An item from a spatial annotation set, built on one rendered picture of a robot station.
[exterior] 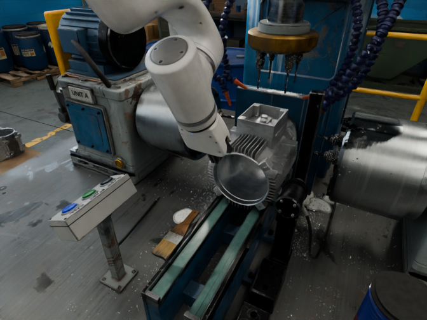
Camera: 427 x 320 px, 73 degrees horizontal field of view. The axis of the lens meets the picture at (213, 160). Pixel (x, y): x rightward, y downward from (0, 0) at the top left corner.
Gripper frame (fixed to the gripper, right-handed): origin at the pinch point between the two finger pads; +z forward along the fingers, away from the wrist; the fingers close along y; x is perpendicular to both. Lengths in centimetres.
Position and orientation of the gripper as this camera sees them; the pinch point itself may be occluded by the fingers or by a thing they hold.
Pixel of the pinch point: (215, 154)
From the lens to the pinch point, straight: 70.8
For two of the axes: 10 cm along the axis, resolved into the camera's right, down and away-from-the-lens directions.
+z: 2.3, 4.9, 8.4
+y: 8.8, 2.5, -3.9
